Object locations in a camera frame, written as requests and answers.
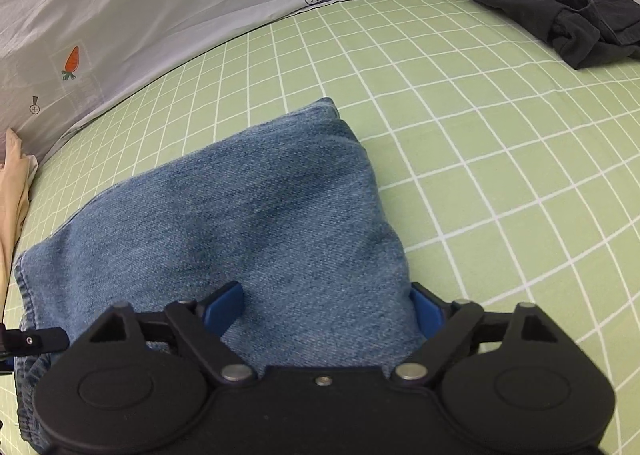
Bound blue denim jeans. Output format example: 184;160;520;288
14;97;427;455

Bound black garment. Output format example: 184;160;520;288
454;0;640;70

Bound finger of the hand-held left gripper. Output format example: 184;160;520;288
0;326;71;354

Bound beige garment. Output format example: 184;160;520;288
0;129;40;307

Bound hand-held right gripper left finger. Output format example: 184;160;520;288
75;281;262;387

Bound white carrot print blanket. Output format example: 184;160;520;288
0;0;562;166

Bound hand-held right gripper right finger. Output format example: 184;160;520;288
387;282;565;387

